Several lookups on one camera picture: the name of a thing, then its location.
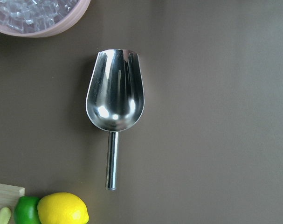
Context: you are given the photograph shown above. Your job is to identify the steel ice scoop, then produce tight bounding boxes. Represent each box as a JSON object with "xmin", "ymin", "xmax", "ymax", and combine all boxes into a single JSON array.
[{"xmin": 85, "ymin": 49, "xmax": 145, "ymax": 191}]

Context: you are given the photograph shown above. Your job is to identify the yellow lemon near lime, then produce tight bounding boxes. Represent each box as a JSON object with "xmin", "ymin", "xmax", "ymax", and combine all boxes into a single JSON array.
[{"xmin": 37, "ymin": 192, "xmax": 89, "ymax": 224}]

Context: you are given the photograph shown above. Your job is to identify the pink bowl of ice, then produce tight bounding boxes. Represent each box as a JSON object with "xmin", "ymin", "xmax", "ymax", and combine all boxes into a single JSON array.
[{"xmin": 0, "ymin": 0, "xmax": 90, "ymax": 38}]

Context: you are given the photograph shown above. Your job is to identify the green lime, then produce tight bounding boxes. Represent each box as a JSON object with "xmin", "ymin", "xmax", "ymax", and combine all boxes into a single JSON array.
[{"xmin": 14, "ymin": 196, "xmax": 41, "ymax": 224}]

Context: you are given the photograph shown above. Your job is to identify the bamboo cutting board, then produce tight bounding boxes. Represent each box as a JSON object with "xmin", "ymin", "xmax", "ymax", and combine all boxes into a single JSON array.
[{"xmin": 0, "ymin": 183, "xmax": 25, "ymax": 224}]

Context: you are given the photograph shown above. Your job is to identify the yellow-green plastic knife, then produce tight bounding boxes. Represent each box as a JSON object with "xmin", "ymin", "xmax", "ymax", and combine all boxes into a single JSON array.
[{"xmin": 0, "ymin": 207, "xmax": 12, "ymax": 224}]

